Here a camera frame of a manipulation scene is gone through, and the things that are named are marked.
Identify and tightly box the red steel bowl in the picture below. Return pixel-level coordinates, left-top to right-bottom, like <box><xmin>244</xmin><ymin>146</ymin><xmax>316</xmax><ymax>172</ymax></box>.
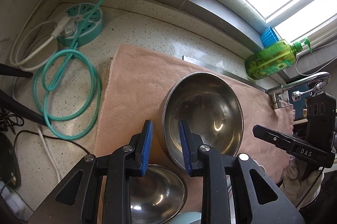
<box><xmin>130</xmin><ymin>164</ymin><xmax>188</xmax><ymax>223</ymax></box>

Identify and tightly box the large stainless steel bowl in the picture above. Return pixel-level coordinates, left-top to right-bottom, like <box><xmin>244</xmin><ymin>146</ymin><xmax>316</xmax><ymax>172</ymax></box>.
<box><xmin>161</xmin><ymin>72</ymin><xmax>244</xmax><ymax>169</ymax></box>

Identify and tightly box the chrome kitchen faucet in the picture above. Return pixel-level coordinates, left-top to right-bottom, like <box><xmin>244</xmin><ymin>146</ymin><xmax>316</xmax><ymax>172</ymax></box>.
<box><xmin>265</xmin><ymin>72</ymin><xmax>331</xmax><ymax>110</ymax></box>

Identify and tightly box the right white gloved hand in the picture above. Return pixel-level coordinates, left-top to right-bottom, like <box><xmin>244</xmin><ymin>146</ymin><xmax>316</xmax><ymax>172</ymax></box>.
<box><xmin>279</xmin><ymin>158</ymin><xmax>324</xmax><ymax>210</ymax></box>

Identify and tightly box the blue knife block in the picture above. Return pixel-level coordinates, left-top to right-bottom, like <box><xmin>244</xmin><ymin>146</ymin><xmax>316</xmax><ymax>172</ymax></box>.
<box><xmin>288</xmin><ymin>83</ymin><xmax>314</xmax><ymax>121</ymax></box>

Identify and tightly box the pink towel mat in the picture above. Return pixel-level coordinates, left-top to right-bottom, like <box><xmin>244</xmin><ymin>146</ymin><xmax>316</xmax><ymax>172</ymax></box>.
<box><xmin>94</xmin><ymin>44</ymin><xmax>294</xmax><ymax>212</ymax></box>

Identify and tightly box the green dish soap bottle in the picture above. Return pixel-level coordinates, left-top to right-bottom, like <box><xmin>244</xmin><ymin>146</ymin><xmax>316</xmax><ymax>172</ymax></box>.
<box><xmin>245</xmin><ymin>37</ymin><xmax>312</xmax><ymax>80</ymax></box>

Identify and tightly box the black device base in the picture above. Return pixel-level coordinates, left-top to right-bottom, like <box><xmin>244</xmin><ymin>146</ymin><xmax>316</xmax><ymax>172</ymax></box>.
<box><xmin>0</xmin><ymin>132</ymin><xmax>21</xmax><ymax>189</ymax></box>

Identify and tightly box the black tripod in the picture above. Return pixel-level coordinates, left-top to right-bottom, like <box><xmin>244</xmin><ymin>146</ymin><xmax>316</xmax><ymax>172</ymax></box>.
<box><xmin>0</xmin><ymin>63</ymin><xmax>47</xmax><ymax>126</ymax></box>

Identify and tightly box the teal round power strip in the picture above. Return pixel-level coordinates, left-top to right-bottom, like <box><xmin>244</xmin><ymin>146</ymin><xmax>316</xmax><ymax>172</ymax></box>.
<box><xmin>57</xmin><ymin>3</ymin><xmax>103</xmax><ymax>47</ymax></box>

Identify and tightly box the teal power cable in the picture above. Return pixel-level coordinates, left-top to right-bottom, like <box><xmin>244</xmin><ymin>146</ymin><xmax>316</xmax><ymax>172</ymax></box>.
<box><xmin>32</xmin><ymin>0</ymin><xmax>148</xmax><ymax>141</ymax></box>

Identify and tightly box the black cable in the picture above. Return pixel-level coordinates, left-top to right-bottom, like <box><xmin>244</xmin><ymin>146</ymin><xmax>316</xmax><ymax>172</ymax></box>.
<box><xmin>0</xmin><ymin>108</ymin><xmax>91</xmax><ymax>156</ymax></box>

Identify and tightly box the white power cable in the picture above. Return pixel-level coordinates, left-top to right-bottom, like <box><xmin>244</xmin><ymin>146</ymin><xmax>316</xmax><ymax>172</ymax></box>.
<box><xmin>8</xmin><ymin>0</ymin><xmax>77</xmax><ymax>185</ymax></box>

